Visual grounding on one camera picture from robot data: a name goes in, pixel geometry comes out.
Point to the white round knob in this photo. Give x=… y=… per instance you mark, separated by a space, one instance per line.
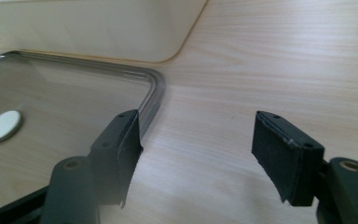
x=3 y=126

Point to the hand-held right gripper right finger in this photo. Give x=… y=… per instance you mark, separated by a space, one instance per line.
x=287 y=161

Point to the clear glass lid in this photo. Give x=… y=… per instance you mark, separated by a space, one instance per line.
x=62 y=102

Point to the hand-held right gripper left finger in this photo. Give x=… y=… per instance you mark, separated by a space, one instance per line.
x=113 y=161

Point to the beige cutting board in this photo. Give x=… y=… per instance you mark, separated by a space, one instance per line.
x=99 y=28

